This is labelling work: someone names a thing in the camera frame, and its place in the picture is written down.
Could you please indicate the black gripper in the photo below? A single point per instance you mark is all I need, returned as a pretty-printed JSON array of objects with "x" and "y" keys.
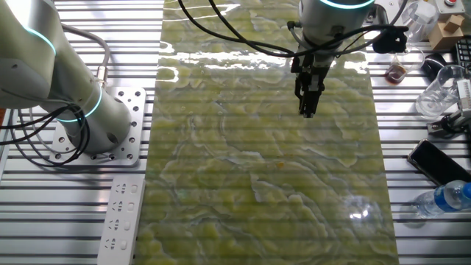
[{"x": 312, "y": 64}]

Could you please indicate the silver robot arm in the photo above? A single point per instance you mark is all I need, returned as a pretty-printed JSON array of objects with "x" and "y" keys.
[{"x": 44, "y": 73}]

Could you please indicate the small cup with brown liquid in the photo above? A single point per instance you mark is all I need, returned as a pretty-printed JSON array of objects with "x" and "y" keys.
[{"x": 395, "y": 73}]

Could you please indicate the green marble pattern mat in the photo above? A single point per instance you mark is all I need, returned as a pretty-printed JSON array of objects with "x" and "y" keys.
[{"x": 239, "y": 165}]

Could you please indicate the large clear plastic cup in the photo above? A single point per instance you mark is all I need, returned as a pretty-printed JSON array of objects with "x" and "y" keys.
[{"x": 438, "y": 95}]

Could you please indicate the black computer mouse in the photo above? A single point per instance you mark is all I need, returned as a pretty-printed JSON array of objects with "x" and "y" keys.
[{"x": 434, "y": 63}]

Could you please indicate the black smartphone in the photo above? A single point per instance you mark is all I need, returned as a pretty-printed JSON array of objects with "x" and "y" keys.
[{"x": 434, "y": 162}]

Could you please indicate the small cardboard box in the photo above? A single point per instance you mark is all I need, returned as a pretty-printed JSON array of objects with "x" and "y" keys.
[{"x": 443, "y": 37}]

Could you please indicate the black keyboard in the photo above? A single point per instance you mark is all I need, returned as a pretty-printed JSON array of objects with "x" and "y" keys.
[{"x": 464, "y": 53}]

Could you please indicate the water bottle with blue label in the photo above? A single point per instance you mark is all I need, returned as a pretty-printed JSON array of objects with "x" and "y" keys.
[{"x": 445, "y": 198}]

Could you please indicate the metal robot mounting plate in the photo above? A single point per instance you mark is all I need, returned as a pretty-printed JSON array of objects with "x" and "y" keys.
[{"x": 134, "y": 121}]

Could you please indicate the gray emergency stop box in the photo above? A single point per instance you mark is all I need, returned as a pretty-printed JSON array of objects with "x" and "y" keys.
[{"x": 456, "y": 8}]

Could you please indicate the white power strip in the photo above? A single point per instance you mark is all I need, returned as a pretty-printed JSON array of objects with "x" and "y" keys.
[{"x": 119, "y": 221}]

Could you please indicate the metal camera clamp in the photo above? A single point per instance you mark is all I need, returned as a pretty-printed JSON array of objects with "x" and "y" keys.
[{"x": 438, "y": 126}]

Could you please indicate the finned silver camera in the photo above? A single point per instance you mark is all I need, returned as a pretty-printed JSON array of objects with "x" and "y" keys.
[{"x": 464, "y": 94}]

